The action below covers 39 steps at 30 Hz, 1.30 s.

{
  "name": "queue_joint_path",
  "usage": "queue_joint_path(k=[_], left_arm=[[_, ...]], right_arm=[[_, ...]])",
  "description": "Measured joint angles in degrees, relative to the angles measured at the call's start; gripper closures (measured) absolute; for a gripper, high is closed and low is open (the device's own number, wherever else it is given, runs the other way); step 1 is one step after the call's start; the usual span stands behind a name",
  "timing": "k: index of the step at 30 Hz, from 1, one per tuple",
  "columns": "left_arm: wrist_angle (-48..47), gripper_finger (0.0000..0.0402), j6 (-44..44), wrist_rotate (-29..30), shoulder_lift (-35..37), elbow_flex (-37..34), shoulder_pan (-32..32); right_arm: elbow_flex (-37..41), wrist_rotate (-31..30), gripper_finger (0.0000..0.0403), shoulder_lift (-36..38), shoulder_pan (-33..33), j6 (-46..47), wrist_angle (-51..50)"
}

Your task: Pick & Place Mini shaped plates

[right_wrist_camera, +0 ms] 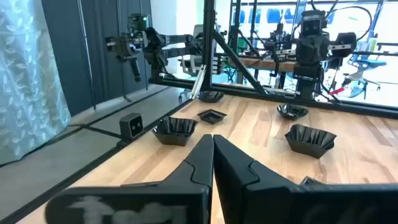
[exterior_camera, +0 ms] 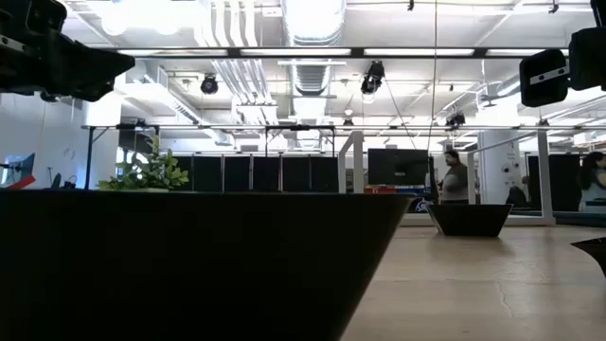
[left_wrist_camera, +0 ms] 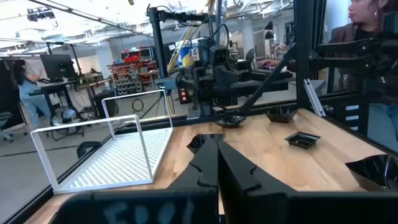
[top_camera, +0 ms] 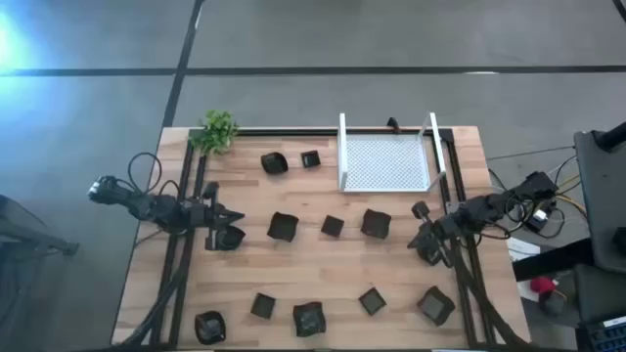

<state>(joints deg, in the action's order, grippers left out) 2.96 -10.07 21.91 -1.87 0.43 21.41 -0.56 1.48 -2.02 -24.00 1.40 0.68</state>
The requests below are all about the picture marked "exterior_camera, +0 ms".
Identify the black background rig frame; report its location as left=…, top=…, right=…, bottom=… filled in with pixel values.
left=80, top=121, right=342, bottom=190

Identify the black overhead beam with lights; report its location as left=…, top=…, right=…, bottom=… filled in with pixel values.
left=107, top=45, right=571, bottom=60

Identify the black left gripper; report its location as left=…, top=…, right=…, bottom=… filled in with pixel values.
left=0, top=26, right=137, bottom=103

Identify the small red object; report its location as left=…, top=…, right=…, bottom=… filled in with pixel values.
left=6, top=173, right=37, bottom=190

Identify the black rounded mini plate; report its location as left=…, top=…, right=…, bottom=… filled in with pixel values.
left=0, top=188, right=416, bottom=341

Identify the silver ventilation duct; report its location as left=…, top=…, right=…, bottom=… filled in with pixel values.
left=281, top=0, right=348, bottom=99

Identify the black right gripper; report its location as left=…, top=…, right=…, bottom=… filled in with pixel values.
left=518, top=26, right=606, bottom=108

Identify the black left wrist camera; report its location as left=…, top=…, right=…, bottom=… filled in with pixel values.
left=0, top=0, right=68, bottom=34

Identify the black partition panel row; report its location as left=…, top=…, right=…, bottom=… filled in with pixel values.
left=172, top=154, right=340, bottom=193

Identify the green plant in white pot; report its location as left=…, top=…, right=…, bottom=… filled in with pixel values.
left=97, top=135, right=190, bottom=193

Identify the person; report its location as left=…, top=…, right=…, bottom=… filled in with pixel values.
left=578, top=151, right=606, bottom=213
left=437, top=150, right=470, bottom=205

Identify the black small square mini plate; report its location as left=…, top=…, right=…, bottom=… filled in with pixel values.
left=570, top=236, right=606, bottom=278

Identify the black aluminium table frame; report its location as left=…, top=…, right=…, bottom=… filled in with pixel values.
left=553, top=210, right=606, bottom=226

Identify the black large square mini plate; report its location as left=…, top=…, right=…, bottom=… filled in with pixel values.
left=427, top=203, right=514, bottom=238

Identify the office chair with dark jacket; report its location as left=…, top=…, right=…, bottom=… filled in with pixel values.
left=504, top=185, right=529, bottom=209

